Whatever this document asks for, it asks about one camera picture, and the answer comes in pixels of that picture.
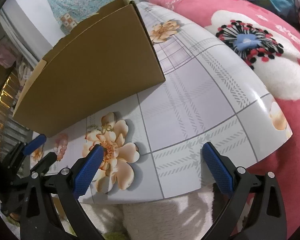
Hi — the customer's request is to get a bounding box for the gold outline butterfly charm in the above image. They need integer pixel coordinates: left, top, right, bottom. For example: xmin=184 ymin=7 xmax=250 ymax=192
xmin=101 ymin=122 xmax=113 ymax=134

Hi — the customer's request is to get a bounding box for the white fluffy rug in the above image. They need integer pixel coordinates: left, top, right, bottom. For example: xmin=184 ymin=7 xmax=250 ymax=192
xmin=82 ymin=185 xmax=214 ymax=240

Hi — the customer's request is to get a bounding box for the brown cardboard box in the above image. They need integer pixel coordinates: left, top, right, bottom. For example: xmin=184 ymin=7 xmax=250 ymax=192
xmin=13 ymin=0 xmax=165 ymax=137

